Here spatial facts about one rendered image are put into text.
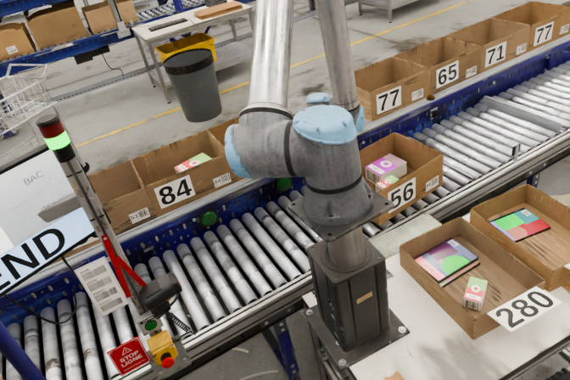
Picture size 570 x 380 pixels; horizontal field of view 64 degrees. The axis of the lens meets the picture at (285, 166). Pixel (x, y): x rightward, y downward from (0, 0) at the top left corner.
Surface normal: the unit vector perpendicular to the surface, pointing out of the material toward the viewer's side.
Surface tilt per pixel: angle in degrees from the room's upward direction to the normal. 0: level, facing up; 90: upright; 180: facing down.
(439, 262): 0
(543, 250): 2
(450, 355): 0
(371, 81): 89
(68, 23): 90
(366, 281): 90
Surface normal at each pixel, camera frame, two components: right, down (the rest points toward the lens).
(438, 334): -0.17, -0.83
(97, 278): 0.47, 0.41
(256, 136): -0.27, -0.31
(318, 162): -0.26, 0.53
